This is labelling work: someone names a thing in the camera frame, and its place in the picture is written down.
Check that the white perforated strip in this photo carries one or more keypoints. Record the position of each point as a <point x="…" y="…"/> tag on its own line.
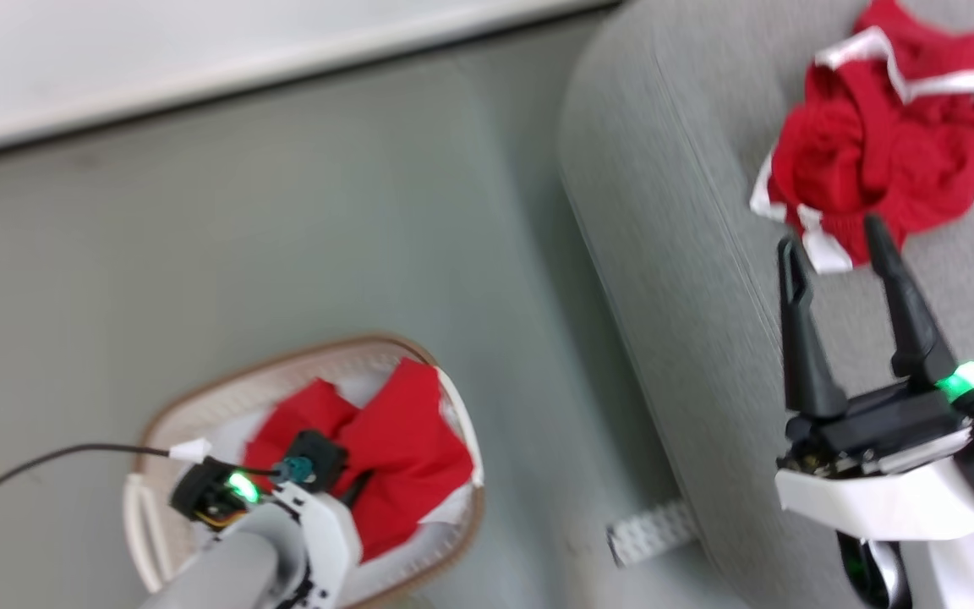
<point x="652" y="533"/>

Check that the plain red garment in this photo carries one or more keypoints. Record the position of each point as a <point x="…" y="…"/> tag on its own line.
<point x="402" y="457"/>

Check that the white baseboard strip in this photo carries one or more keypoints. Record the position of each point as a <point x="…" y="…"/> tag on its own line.
<point x="199" y="85"/>

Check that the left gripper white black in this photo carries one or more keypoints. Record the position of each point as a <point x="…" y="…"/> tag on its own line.
<point x="318" y="524"/>

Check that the grey fabric sofa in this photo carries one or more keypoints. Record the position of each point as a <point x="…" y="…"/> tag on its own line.
<point x="690" y="211"/>

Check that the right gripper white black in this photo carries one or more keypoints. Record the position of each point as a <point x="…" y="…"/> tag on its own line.
<point x="884" y="482"/>

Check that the white plastic laundry basket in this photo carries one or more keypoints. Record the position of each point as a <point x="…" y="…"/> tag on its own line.
<point x="199" y="406"/>

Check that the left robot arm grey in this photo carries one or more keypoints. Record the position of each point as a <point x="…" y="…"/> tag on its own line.
<point x="233" y="562"/>

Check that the red garment with white trim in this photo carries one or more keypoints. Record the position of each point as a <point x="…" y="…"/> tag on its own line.
<point x="884" y="144"/>

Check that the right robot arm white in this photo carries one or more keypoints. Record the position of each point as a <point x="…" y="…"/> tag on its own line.
<point x="969" y="575"/>

